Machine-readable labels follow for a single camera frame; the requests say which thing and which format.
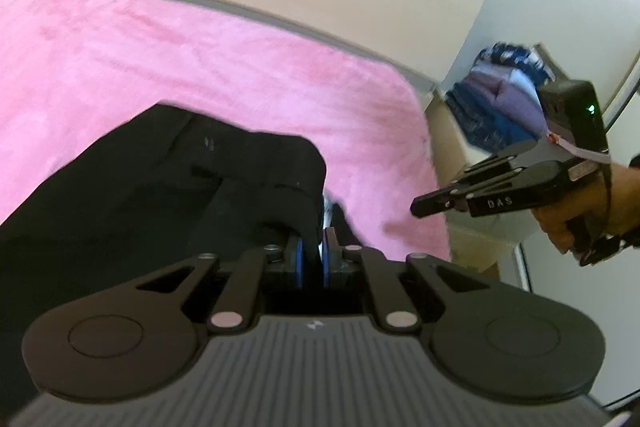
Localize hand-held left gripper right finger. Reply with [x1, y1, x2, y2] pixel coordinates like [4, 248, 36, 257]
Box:
[322, 229, 467, 334]

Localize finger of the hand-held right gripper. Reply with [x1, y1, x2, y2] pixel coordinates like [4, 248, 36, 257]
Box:
[452, 139, 548, 192]
[410, 171, 540, 219]

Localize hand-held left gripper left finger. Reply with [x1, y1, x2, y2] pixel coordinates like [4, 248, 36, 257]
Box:
[136, 237, 307, 334]

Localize black pants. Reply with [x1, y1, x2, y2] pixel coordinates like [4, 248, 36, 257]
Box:
[0, 103, 368, 413]

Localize person's right forearm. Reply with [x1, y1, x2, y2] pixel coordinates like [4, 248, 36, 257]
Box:
[614, 164, 640, 235]

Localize pile of blue purple clothes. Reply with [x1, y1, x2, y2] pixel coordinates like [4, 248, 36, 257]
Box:
[445, 41, 557, 152]

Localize person's right hand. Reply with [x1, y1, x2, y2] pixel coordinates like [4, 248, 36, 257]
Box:
[533, 164, 624, 254]

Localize pink fluffy blanket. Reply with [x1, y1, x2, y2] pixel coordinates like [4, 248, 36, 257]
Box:
[0, 0, 453, 264]

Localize black cable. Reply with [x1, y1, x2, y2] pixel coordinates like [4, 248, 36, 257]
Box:
[600, 77, 640, 138]

